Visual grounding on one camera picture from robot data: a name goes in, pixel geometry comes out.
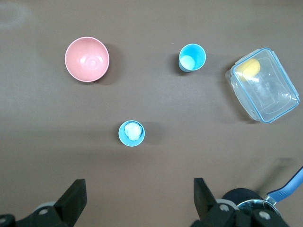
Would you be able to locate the clear blue-rimmed plastic container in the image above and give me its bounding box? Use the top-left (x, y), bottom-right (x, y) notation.
top-left (224, 47), bottom-right (300, 124)

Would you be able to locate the empty light blue cup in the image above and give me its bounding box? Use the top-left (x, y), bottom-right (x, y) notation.
top-left (178, 43), bottom-right (206, 73)

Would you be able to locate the brown table cover mat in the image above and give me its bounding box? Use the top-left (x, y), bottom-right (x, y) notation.
top-left (0, 0), bottom-right (303, 227)

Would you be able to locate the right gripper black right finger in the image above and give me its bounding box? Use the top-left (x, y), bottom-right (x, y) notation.
top-left (190, 177), bottom-right (288, 227)

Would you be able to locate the black pot with blue handle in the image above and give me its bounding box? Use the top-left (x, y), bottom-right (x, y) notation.
top-left (222, 165), bottom-right (303, 213)

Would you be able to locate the blue cup with white paper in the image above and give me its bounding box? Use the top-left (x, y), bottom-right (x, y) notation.
top-left (118, 120), bottom-right (146, 147)

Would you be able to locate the pink bowl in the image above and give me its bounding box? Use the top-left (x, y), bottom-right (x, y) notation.
top-left (64, 36), bottom-right (110, 83)

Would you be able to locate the yellow round sponge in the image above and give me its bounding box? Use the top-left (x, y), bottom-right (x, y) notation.
top-left (237, 58), bottom-right (261, 81)

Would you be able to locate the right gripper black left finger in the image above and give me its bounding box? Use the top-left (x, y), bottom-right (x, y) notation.
top-left (0, 179), bottom-right (87, 227)

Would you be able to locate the white crumpled paper wad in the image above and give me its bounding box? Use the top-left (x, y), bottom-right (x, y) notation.
top-left (124, 122), bottom-right (143, 141)

